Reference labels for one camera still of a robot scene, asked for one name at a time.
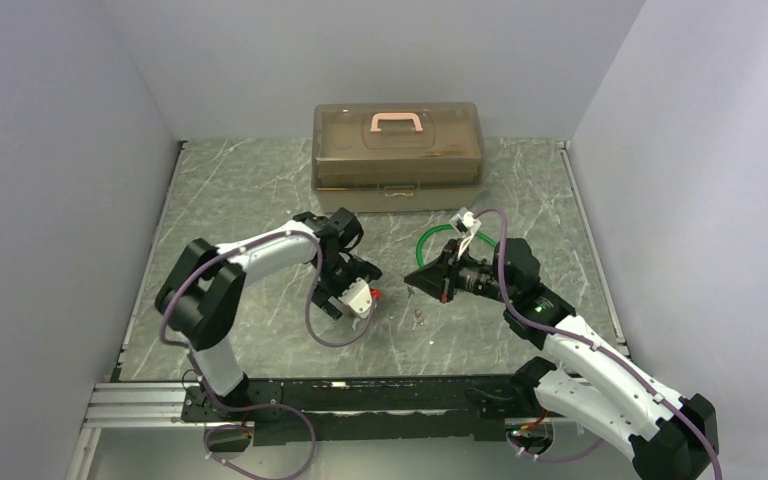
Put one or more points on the translucent brown plastic toolbox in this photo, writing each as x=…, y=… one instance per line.
x=397, y=157

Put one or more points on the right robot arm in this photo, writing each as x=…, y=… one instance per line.
x=664, y=434

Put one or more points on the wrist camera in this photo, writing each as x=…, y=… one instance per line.
x=360, y=298
x=468, y=226

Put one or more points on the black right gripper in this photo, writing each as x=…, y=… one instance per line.
x=439, y=278

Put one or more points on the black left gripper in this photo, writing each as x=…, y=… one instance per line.
x=323, y=292

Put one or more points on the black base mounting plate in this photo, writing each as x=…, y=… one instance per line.
x=275, y=412

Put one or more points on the aluminium extrusion rail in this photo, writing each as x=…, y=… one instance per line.
x=135, y=405

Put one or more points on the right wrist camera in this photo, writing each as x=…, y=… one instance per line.
x=468, y=226

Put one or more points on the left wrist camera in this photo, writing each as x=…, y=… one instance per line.
x=360, y=298

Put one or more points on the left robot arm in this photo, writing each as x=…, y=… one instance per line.
x=199, y=299

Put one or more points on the small silver key pair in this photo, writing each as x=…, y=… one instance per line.
x=418, y=322

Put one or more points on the green cable lock loop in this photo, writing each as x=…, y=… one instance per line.
x=427, y=239

